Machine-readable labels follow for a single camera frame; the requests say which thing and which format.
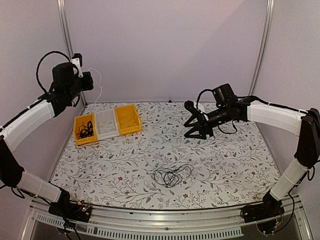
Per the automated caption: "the floral table cloth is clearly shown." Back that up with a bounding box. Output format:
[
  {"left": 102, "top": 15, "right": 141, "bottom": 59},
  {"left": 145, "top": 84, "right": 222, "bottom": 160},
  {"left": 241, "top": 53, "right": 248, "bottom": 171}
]
[{"left": 51, "top": 103, "right": 280, "bottom": 210}]

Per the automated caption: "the left yellow plastic bin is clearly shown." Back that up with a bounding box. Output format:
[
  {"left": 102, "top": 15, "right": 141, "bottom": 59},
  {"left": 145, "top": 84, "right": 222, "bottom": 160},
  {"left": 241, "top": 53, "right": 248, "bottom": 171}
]
[{"left": 73, "top": 113, "right": 98, "bottom": 146}]

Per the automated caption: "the white translucent plastic bin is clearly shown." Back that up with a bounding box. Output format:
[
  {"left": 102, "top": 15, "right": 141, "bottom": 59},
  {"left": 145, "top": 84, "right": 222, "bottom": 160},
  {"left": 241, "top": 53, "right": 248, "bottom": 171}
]
[{"left": 94, "top": 108, "right": 120, "bottom": 141}]

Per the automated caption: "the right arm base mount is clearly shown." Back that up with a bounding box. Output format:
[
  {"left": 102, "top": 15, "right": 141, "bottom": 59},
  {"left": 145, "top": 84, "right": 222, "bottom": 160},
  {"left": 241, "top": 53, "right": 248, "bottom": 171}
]
[{"left": 240, "top": 193, "right": 285, "bottom": 235}]

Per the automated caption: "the right aluminium corner post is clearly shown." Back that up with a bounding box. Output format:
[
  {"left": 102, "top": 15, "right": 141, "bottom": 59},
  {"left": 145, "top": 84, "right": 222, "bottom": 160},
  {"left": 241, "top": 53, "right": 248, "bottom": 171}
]
[{"left": 248, "top": 0, "right": 275, "bottom": 95}]

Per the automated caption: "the white thin cable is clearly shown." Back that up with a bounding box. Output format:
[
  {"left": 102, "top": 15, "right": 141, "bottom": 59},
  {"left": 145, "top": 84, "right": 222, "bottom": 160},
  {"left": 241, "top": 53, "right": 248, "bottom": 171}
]
[{"left": 87, "top": 67, "right": 105, "bottom": 104}]

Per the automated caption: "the left aluminium corner post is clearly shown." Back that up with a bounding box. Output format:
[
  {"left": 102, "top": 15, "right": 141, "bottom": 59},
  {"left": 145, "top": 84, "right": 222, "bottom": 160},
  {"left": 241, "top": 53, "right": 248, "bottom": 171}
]
[{"left": 56, "top": 0, "right": 88, "bottom": 107}]

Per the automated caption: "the black thin cable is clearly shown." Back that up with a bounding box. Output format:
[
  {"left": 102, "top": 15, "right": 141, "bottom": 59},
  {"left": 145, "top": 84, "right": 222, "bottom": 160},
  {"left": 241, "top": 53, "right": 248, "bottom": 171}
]
[{"left": 76, "top": 120, "right": 96, "bottom": 140}]

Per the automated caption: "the black cable pile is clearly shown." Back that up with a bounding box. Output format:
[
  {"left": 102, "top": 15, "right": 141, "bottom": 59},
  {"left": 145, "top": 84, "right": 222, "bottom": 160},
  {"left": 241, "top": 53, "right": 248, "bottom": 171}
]
[{"left": 152, "top": 163, "right": 195, "bottom": 188}]

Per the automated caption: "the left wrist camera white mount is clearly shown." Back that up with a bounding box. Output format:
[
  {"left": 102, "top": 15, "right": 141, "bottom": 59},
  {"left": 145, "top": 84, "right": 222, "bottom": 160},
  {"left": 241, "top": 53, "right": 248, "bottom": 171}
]
[{"left": 70, "top": 53, "right": 83, "bottom": 78}]

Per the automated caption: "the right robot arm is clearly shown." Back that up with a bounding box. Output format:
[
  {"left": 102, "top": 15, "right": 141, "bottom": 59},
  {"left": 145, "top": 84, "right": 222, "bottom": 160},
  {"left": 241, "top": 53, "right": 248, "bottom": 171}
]
[{"left": 184, "top": 83, "right": 320, "bottom": 218}]

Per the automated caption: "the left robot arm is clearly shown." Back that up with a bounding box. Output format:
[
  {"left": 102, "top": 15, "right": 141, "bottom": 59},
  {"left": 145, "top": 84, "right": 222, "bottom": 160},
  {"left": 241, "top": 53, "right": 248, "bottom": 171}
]
[{"left": 0, "top": 58, "right": 93, "bottom": 217}]

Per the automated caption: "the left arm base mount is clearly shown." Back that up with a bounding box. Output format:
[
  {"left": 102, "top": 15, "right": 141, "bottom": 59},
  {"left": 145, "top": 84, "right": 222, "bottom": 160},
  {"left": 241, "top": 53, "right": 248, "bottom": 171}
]
[{"left": 48, "top": 188, "right": 92, "bottom": 223}]

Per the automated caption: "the aluminium corner post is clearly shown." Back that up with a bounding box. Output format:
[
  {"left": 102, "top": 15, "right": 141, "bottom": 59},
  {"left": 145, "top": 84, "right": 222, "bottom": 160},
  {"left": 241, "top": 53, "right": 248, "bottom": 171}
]
[
  {"left": 248, "top": 0, "right": 275, "bottom": 95},
  {"left": 56, "top": 0, "right": 88, "bottom": 107}
]

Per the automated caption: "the right yellow plastic bin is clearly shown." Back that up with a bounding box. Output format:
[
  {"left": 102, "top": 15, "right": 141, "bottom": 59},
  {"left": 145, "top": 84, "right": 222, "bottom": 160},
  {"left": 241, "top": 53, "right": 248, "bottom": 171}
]
[{"left": 114, "top": 104, "right": 142, "bottom": 136}]

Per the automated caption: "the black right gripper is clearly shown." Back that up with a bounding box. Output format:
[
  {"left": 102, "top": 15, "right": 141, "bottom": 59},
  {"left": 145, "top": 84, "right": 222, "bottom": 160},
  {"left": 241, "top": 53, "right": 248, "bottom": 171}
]
[{"left": 184, "top": 105, "right": 231, "bottom": 140}]

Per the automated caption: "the back aluminium floor rail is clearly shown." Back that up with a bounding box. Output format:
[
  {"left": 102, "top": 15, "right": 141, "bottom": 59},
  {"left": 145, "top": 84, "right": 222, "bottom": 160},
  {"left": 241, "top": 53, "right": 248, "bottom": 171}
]
[{"left": 84, "top": 99, "right": 248, "bottom": 105}]

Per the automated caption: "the yellow plastic bin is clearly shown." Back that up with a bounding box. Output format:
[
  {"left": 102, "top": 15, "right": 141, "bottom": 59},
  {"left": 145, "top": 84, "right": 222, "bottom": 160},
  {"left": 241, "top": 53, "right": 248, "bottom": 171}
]
[
  {"left": 114, "top": 104, "right": 142, "bottom": 136},
  {"left": 73, "top": 113, "right": 98, "bottom": 146}
]

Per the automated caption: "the aluminium front rail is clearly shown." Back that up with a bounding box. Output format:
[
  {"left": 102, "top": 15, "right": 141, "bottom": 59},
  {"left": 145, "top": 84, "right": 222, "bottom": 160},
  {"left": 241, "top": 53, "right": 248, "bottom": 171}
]
[{"left": 22, "top": 194, "right": 314, "bottom": 240}]

